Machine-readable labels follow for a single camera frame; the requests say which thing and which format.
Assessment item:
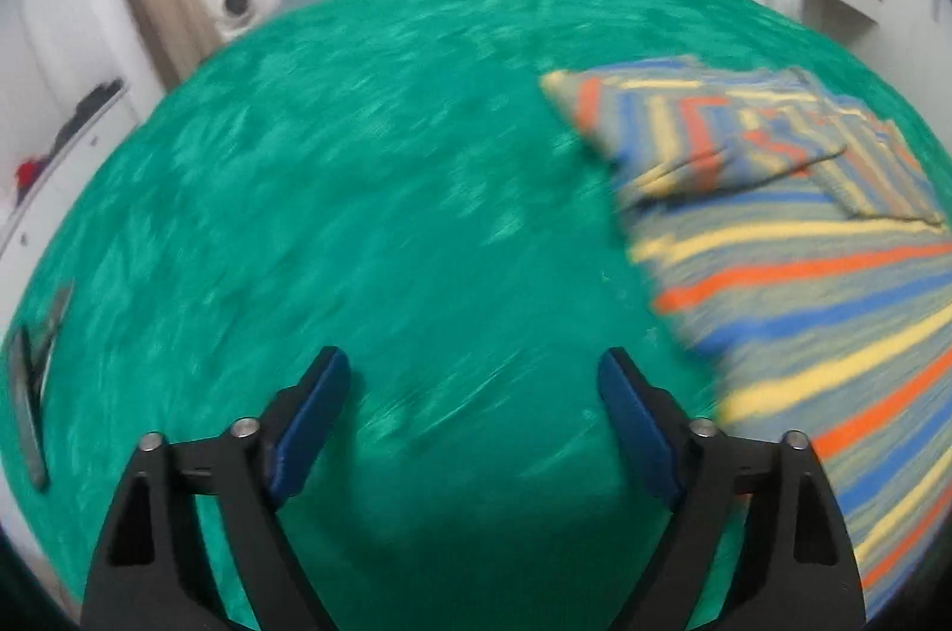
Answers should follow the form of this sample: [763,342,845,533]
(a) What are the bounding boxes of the dark flat phone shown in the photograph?
[32,283,73,397]

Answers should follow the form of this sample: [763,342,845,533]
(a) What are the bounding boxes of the red cloth on dresser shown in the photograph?
[14,157,48,204]

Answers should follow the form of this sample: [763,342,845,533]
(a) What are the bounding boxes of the black clothes on dresser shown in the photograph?
[47,78,124,158]

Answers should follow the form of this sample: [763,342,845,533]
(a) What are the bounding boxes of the striped knit sweater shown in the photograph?
[540,57,950,615]

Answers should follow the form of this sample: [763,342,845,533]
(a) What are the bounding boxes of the small white round fan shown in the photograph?
[218,0,258,33]

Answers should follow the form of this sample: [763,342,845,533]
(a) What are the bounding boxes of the green plush blanket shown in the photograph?
[2,0,950,629]

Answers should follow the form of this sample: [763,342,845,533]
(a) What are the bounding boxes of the dark remote control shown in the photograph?
[8,324,48,492]

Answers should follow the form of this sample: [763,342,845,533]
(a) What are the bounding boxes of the white dresser with drawers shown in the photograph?
[2,83,142,310]

